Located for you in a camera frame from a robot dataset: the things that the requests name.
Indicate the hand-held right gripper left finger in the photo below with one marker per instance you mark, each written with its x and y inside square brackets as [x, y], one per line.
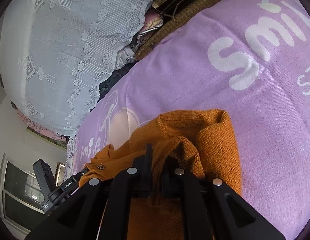
[145, 175]

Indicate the purple printed blanket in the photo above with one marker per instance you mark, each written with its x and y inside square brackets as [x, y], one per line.
[182, 67]

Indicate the white lace cloth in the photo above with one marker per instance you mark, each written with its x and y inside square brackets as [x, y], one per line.
[57, 55]

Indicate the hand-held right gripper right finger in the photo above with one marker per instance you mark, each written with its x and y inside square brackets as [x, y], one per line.
[175, 180]

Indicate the pink striped cloth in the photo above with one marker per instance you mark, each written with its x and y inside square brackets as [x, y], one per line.
[152, 22]

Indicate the pink floral cloth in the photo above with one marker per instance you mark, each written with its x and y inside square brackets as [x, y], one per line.
[40, 127]

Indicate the orange knitted cat cardigan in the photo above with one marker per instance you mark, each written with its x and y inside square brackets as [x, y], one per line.
[214, 142]

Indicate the floral bed sheet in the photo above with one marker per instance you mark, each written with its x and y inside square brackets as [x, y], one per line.
[71, 155]

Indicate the window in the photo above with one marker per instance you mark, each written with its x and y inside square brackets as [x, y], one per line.
[17, 180]

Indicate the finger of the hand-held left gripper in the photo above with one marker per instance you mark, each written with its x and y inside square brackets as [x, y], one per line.
[43, 177]

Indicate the brown woven mat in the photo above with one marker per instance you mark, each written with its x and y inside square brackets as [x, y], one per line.
[175, 22]

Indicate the dark cloth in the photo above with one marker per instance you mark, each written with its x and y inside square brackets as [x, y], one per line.
[112, 82]

